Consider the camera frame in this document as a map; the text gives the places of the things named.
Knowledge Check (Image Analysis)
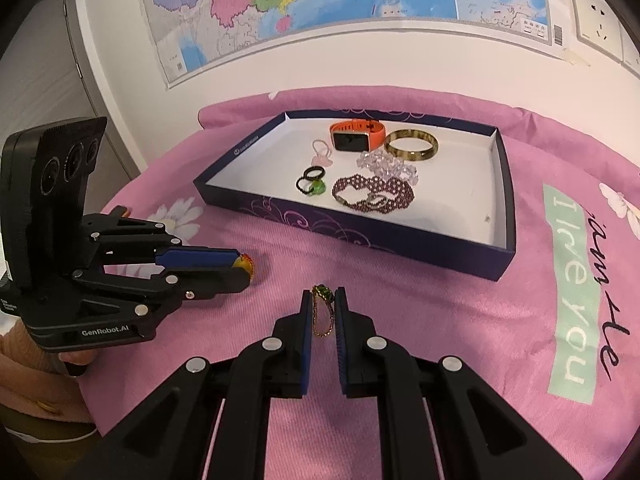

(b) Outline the yellow gemstone ring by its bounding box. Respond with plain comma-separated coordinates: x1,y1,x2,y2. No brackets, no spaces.
234,251,257,281

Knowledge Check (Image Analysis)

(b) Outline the black hair tie ring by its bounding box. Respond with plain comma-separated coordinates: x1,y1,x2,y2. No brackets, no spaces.
294,167,327,195

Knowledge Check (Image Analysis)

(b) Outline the pink hair tie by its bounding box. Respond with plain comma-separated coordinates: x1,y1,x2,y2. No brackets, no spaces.
310,138,335,168

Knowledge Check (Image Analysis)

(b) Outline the dark red beaded bracelet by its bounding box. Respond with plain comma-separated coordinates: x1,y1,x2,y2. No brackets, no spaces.
331,173,418,213

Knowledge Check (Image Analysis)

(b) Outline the orange smart watch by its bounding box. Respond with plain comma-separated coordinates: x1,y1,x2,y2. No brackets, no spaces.
330,119,387,153

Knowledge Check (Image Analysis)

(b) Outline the clear crystal bead bracelet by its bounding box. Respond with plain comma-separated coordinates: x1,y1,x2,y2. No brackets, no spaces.
354,148,420,186

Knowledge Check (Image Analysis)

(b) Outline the tortoiseshell bangle bracelet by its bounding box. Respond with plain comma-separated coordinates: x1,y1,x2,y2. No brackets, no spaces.
383,128,440,164

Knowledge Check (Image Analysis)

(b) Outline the person's left hand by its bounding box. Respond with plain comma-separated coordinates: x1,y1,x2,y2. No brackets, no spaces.
58,349,99,377

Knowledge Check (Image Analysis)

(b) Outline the green bead ornament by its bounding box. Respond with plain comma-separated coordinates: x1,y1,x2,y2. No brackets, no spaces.
306,179,326,196

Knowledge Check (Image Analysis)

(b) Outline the grey wooden door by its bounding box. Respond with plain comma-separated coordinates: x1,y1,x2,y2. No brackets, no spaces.
0,0,147,196

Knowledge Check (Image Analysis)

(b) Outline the navy shallow cardboard box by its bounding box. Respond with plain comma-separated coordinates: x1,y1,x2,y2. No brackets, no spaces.
194,110,516,281

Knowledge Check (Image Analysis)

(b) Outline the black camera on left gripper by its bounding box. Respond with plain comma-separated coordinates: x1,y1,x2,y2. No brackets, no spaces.
1,117,107,288

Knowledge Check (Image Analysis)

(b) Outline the white wall socket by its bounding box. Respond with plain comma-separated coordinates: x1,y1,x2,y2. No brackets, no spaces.
572,0,623,62

